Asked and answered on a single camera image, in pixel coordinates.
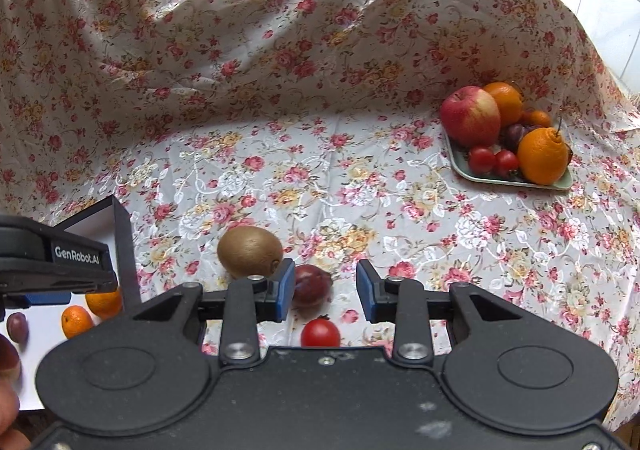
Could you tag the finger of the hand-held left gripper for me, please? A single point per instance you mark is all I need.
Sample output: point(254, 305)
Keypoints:
point(47, 299)

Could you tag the dark purple plum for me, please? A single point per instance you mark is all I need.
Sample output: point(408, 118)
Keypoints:
point(514, 136)

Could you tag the dark box with white inside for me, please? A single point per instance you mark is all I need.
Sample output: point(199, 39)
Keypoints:
point(44, 326)

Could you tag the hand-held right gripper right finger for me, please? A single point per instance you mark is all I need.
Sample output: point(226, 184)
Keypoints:
point(365, 292)

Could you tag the large orange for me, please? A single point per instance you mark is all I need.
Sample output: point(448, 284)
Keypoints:
point(544, 157)
point(506, 101)

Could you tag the red apple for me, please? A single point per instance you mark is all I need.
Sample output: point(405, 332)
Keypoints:
point(470, 117)

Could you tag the person's left hand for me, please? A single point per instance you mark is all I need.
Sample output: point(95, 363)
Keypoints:
point(7, 400)

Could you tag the small orange tangerine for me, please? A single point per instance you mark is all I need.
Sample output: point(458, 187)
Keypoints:
point(539, 119)

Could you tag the red cherry tomato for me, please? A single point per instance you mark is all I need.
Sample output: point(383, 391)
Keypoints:
point(506, 163)
point(481, 160)

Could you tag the dark red plum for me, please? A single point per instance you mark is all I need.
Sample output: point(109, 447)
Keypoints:
point(312, 287)
point(17, 327)

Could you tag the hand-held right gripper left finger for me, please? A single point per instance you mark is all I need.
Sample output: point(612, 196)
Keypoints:
point(286, 287)

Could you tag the brown kiwi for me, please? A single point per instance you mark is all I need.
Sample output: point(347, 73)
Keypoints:
point(250, 251)

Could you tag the pale green tray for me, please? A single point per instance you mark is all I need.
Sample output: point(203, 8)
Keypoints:
point(462, 169)

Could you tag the floral printed cloth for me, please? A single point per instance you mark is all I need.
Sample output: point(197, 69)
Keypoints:
point(300, 80)

